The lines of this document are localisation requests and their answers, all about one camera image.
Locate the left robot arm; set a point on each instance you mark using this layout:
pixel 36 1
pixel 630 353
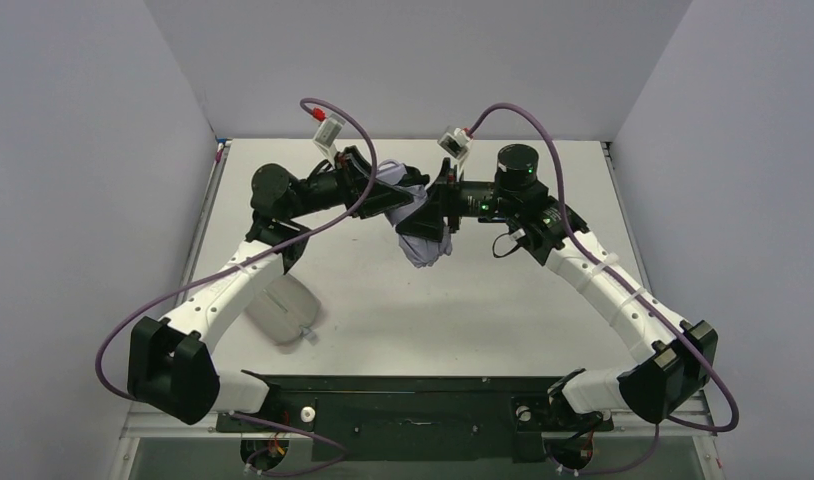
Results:
pixel 170 365

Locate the lavender folding umbrella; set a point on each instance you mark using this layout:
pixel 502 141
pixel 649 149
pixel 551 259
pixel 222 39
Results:
pixel 419 252

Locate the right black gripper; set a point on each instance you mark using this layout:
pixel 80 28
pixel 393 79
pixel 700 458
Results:
pixel 452 201

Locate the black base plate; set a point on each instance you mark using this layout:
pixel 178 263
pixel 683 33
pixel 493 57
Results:
pixel 388 418

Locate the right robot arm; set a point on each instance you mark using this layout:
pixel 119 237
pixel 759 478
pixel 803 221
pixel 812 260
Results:
pixel 669 351

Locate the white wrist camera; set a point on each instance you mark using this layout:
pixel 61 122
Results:
pixel 456 141
pixel 330 127

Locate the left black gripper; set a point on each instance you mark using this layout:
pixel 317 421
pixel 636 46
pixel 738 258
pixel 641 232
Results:
pixel 354 181

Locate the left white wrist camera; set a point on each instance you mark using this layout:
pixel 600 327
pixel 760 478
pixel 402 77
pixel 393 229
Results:
pixel 330 127

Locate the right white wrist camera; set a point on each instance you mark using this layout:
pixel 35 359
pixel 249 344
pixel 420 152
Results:
pixel 456 141

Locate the pink umbrella case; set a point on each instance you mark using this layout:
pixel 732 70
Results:
pixel 285 310

